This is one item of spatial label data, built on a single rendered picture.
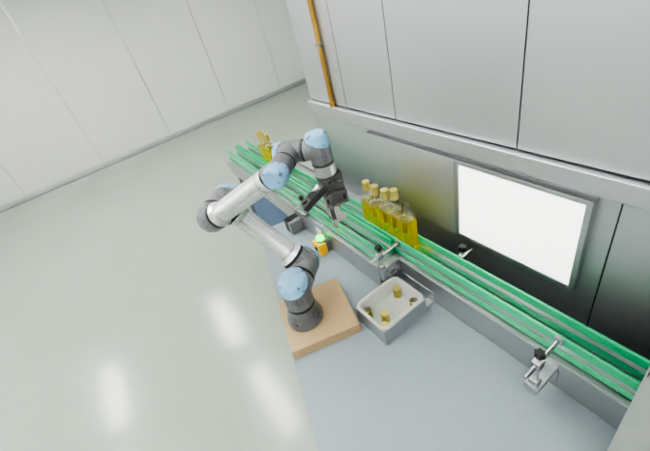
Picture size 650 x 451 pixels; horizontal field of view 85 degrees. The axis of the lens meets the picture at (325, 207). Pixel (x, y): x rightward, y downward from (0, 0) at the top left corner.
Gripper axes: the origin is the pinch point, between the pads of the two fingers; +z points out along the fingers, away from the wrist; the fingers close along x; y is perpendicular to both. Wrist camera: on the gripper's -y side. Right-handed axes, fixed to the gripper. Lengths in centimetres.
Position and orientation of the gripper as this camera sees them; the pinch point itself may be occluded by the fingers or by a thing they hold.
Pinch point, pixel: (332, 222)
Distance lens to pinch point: 131.9
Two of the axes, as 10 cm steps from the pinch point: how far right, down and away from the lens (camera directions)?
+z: 2.2, 8.0, 5.5
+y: 9.3, -3.4, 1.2
